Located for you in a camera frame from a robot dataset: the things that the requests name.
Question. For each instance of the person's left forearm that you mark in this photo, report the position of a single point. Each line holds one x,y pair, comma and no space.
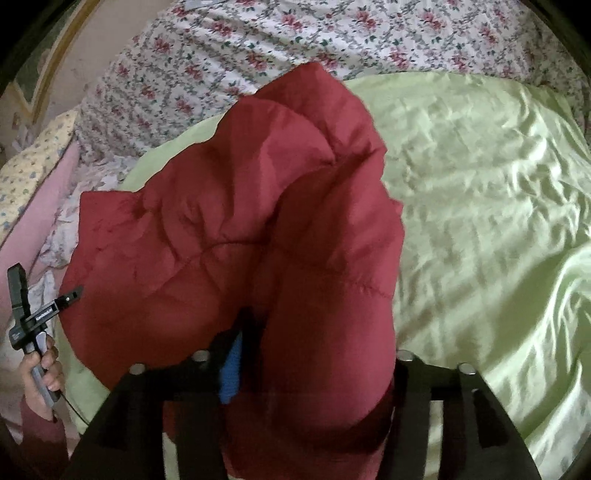
44,436

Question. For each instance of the rose floral bed sheet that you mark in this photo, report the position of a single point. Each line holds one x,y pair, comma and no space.
323,37

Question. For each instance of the pink pillow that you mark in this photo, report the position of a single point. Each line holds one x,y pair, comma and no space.
44,221

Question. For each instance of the red quilted jacket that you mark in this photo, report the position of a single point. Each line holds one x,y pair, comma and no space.
221,240

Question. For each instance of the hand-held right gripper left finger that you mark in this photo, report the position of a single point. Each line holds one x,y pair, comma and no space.
231,371

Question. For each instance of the light green blanket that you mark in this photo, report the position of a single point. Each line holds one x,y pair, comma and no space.
485,207

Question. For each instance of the person's left hand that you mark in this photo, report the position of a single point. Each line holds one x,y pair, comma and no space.
48,369

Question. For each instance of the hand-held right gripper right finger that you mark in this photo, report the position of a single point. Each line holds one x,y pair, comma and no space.
411,397

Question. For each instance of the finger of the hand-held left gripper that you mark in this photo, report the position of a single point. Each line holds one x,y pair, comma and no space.
70,297

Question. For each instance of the yellow floral pillow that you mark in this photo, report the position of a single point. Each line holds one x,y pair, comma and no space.
39,157

